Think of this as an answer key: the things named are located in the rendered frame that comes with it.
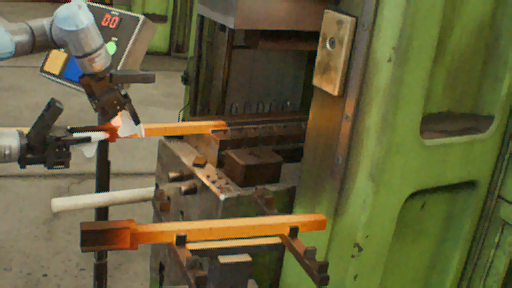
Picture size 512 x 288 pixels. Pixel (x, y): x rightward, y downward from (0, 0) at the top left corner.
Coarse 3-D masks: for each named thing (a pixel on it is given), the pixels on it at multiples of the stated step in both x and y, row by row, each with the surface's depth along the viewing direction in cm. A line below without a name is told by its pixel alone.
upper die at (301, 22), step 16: (208, 0) 148; (224, 0) 141; (240, 0) 136; (256, 0) 138; (272, 0) 141; (288, 0) 143; (304, 0) 145; (320, 0) 148; (208, 16) 148; (224, 16) 141; (240, 16) 138; (256, 16) 140; (272, 16) 142; (288, 16) 145; (304, 16) 147; (320, 16) 150
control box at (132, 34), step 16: (80, 0) 193; (96, 16) 187; (112, 16) 183; (128, 16) 181; (144, 16) 178; (112, 32) 182; (128, 32) 179; (144, 32) 181; (128, 48) 177; (144, 48) 183; (64, 64) 187; (128, 64) 179; (64, 80) 185
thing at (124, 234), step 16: (80, 224) 95; (96, 224) 96; (112, 224) 97; (128, 224) 98; (144, 224) 101; (160, 224) 102; (176, 224) 102; (192, 224) 103; (208, 224) 104; (224, 224) 105; (240, 224) 106; (256, 224) 106; (272, 224) 107; (288, 224) 109; (304, 224) 110; (320, 224) 111; (80, 240) 96; (96, 240) 97; (112, 240) 98; (128, 240) 99; (144, 240) 99; (160, 240) 100; (192, 240) 102
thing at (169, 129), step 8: (72, 128) 135; (80, 128) 136; (88, 128) 136; (96, 128) 137; (104, 128) 138; (112, 128) 138; (144, 128) 143; (152, 128) 144; (160, 128) 145; (168, 128) 146; (176, 128) 148; (184, 128) 149; (192, 128) 150; (200, 128) 151; (208, 128) 152; (112, 136) 138; (128, 136) 142; (136, 136) 143; (144, 136) 144; (152, 136) 145
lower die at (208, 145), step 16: (272, 112) 178; (288, 112) 181; (304, 112) 179; (224, 128) 154; (272, 128) 161; (288, 128) 163; (192, 144) 161; (208, 144) 153; (224, 144) 149; (240, 144) 152; (256, 144) 155; (272, 144) 157; (208, 160) 154
